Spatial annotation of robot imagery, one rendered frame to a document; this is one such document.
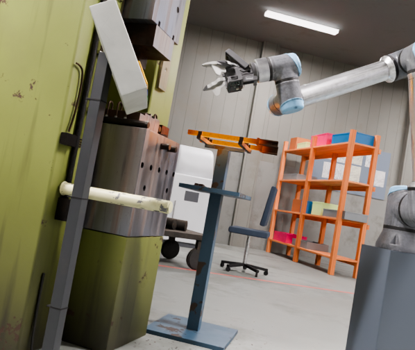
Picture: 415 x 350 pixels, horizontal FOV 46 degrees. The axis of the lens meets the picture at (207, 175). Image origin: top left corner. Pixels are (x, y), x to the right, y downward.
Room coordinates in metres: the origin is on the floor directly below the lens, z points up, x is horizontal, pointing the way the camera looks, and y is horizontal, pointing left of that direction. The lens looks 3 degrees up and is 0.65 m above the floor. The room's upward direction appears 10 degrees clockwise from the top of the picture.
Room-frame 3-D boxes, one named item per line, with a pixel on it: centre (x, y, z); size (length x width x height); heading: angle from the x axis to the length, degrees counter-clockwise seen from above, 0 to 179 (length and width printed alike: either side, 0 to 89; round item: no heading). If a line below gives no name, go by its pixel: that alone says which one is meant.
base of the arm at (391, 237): (2.10, -0.86, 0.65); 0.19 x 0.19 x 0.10
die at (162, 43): (2.20, 0.49, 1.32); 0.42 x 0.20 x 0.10; 71
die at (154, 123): (2.20, 0.49, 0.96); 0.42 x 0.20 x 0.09; 71
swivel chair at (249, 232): (5.37, -0.58, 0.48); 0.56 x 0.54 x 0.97; 99
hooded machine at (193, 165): (7.33, 0.24, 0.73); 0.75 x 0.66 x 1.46; 15
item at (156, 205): (1.78, 0.31, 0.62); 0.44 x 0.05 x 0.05; 71
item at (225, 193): (2.53, -0.06, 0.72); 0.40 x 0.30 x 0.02; 166
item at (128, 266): (2.26, 0.48, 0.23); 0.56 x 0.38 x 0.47; 71
